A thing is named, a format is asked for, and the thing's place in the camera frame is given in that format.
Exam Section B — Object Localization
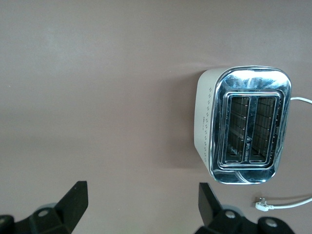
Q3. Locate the brown table cover cloth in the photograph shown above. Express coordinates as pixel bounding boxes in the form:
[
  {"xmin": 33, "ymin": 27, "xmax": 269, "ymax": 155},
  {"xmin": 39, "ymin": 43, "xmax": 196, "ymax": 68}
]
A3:
[{"xmin": 0, "ymin": 0, "xmax": 312, "ymax": 234}]

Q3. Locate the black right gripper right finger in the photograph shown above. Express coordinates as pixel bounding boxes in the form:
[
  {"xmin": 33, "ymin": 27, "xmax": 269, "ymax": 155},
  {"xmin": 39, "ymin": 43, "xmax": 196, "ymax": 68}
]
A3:
[{"xmin": 196, "ymin": 182, "xmax": 293, "ymax": 234}]

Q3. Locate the white toaster power cable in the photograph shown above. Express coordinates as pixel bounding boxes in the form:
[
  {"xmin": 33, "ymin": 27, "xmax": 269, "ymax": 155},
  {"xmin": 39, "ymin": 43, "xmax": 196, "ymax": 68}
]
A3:
[{"xmin": 254, "ymin": 97, "xmax": 312, "ymax": 212}]

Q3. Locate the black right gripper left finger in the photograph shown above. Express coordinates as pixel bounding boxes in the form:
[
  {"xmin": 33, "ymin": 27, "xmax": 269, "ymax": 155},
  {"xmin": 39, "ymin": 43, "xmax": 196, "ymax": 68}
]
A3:
[{"xmin": 0, "ymin": 180, "xmax": 88, "ymax": 234}]

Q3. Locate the cream and chrome toaster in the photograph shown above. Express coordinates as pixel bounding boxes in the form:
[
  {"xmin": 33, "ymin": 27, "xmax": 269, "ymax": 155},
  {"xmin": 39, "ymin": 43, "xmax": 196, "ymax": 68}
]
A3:
[{"xmin": 194, "ymin": 65, "xmax": 293, "ymax": 185}]

